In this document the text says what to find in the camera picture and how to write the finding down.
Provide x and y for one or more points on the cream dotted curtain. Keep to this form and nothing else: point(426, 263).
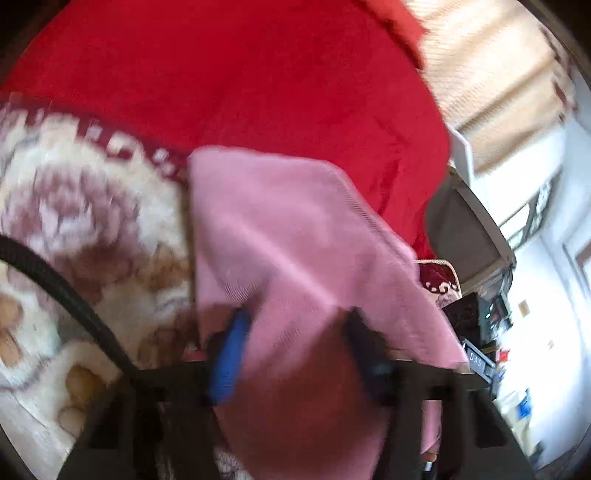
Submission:
point(485, 69)

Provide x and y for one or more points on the red floral blanket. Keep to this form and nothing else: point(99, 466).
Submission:
point(92, 207)

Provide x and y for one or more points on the pink zip jacket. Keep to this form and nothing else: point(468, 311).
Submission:
point(286, 240)

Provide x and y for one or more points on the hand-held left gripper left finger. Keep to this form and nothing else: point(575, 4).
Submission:
point(231, 355)

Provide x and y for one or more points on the white board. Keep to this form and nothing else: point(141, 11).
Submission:
point(461, 154)

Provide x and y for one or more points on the red sofa cover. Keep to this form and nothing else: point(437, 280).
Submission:
point(231, 83)

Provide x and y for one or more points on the window with dark frame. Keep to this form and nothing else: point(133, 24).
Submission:
point(531, 217)

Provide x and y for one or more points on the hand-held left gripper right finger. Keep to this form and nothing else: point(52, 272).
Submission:
point(367, 346)

